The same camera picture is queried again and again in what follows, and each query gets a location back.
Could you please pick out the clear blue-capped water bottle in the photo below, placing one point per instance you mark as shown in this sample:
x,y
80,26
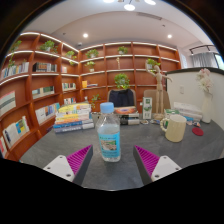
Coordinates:
x,y
108,140

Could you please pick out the ceiling air vent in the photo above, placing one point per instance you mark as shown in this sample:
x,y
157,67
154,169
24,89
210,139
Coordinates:
x,y
149,16

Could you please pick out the white wall notice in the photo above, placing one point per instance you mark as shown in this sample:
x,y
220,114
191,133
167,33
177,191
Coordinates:
x,y
183,60

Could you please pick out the wooden shelf unit with books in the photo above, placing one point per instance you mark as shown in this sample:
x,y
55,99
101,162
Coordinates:
x,y
100,78

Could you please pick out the tall green white carton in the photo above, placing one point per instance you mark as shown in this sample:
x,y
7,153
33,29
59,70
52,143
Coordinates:
x,y
147,108

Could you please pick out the dark blue chair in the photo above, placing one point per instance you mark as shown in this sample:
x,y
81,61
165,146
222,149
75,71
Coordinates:
x,y
121,98

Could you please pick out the pink and white flower bouquet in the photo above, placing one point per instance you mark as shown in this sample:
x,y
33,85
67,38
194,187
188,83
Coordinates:
x,y
204,81

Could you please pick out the flat round red coaster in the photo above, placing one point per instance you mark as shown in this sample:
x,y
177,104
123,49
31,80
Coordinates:
x,y
197,131

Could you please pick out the window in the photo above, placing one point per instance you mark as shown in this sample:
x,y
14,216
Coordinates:
x,y
220,61

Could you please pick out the colourful book stack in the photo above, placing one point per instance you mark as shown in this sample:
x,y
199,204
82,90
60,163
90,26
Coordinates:
x,y
71,118

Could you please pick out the cream ceramic mug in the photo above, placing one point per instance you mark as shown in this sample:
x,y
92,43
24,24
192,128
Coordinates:
x,y
176,128

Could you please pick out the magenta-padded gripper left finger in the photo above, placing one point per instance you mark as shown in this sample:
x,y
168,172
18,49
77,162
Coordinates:
x,y
58,166

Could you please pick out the wooden artist mannequin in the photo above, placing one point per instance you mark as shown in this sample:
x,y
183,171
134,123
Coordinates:
x,y
159,83

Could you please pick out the recessed ceiling downlight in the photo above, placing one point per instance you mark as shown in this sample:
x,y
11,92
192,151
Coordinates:
x,y
169,36
85,35

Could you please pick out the white ceramic vase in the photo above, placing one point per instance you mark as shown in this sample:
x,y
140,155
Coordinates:
x,y
206,108

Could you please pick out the small decorative shell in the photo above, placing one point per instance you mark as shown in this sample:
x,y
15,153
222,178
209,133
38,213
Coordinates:
x,y
155,122
189,122
145,122
197,124

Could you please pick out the tan upholstered chair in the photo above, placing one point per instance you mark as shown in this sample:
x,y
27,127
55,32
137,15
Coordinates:
x,y
150,96

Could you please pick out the flat green white box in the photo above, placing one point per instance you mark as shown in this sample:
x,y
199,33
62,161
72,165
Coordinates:
x,y
170,112

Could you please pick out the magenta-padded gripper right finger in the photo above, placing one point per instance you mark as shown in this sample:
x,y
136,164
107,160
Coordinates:
x,y
165,166

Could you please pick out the grey curtain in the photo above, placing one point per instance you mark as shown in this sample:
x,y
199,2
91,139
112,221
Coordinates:
x,y
203,60

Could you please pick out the white partition with dark top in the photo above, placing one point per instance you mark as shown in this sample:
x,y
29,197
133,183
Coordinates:
x,y
190,86

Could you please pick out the white wall socket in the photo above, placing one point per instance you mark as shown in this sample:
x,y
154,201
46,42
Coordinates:
x,y
181,90

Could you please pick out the branched ceiling lamp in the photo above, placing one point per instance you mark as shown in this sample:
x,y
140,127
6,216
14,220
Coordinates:
x,y
129,6

